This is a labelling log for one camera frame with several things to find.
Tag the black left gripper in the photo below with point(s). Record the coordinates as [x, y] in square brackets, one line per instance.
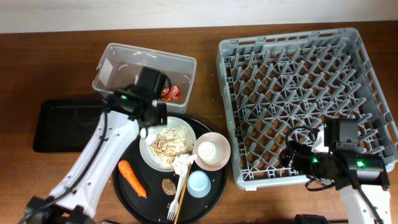
[163, 114]

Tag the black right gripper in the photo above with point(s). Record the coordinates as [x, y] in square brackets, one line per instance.
[303, 152]

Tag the red wrapper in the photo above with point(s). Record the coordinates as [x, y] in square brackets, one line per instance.
[173, 93]

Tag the rice and food scraps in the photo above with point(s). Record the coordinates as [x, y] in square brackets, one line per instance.
[170, 143]

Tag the white tissue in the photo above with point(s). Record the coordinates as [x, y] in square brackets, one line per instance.
[182, 162]

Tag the orange carrot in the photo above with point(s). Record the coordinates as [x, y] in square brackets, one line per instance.
[127, 172]

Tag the pink bowl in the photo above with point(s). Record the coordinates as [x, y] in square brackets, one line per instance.
[223, 151]

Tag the brown cookie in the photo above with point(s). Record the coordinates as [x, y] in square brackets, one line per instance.
[168, 187]

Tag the wooden chopstick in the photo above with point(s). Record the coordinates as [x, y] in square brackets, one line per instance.
[182, 195]

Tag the light blue cup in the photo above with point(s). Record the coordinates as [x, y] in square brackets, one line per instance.
[198, 184]

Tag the white plastic fork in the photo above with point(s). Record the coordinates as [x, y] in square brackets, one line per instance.
[172, 212]

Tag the white cup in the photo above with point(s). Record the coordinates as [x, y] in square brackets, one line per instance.
[207, 152]

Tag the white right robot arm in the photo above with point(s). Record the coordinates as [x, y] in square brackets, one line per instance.
[361, 179]

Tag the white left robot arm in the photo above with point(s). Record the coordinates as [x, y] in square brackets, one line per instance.
[75, 198]

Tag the clear plastic waste bin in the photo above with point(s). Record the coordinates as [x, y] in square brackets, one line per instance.
[121, 64]

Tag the grey dishwasher rack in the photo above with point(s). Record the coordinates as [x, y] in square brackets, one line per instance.
[271, 84]

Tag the black round tray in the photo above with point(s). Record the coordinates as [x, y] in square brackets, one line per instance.
[154, 208]

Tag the black rectangular tray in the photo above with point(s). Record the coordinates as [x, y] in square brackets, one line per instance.
[66, 125]

